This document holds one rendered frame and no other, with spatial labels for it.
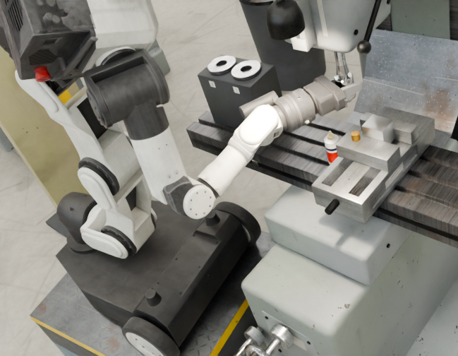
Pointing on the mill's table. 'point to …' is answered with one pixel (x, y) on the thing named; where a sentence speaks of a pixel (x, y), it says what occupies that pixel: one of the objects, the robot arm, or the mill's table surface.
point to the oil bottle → (331, 146)
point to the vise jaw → (369, 152)
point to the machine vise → (407, 146)
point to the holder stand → (236, 86)
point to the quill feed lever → (369, 31)
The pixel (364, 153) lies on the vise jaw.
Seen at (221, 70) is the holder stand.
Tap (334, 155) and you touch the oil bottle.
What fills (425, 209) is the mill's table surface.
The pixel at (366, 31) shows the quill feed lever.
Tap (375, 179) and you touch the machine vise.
